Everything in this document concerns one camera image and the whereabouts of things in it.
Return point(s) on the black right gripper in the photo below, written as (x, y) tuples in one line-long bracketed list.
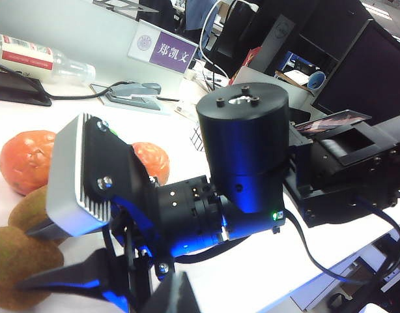
[(187, 212)]

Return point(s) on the frosted desk partition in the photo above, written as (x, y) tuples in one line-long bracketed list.
[(73, 36)]

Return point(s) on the purple white name plate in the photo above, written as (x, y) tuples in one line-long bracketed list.
[(174, 53)]

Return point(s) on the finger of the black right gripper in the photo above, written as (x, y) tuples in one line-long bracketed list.
[(82, 274), (47, 229)]

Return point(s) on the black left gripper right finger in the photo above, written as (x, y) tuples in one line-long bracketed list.
[(187, 298)]

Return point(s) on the brown fuzzy kiwi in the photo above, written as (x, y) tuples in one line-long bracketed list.
[(27, 212), (21, 261)]

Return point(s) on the blue cup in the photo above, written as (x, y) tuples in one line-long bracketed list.
[(317, 81)]

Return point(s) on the dark glossy tablet screen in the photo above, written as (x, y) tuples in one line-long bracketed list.
[(333, 121)]

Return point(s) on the glossy plastic orange fruit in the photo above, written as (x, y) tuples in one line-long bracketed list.
[(24, 163), (154, 163)]

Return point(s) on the red paper box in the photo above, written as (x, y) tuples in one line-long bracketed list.
[(252, 57)]

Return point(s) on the grey desk divider panel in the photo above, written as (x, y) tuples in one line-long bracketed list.
[(262, 76)]

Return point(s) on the black computer monitor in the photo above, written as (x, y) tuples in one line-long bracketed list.
[(366, 75)]

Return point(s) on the silver mirror cube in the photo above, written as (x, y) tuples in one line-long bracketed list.
[(196, 140)]

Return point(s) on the grey stapler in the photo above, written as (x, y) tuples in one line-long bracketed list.
[(138, 89)]

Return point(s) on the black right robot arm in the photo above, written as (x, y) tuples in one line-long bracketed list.
[(245, 146)]

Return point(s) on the silver Dell monitor stand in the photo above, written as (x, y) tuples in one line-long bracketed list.
[(279, 36)]

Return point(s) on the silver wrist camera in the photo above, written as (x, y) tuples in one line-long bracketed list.
[(63, 176)]

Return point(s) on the clear bottle with red label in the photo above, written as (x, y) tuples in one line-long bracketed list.
[(27, 55)]

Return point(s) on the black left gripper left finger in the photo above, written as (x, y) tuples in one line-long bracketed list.
[(167, 298)]

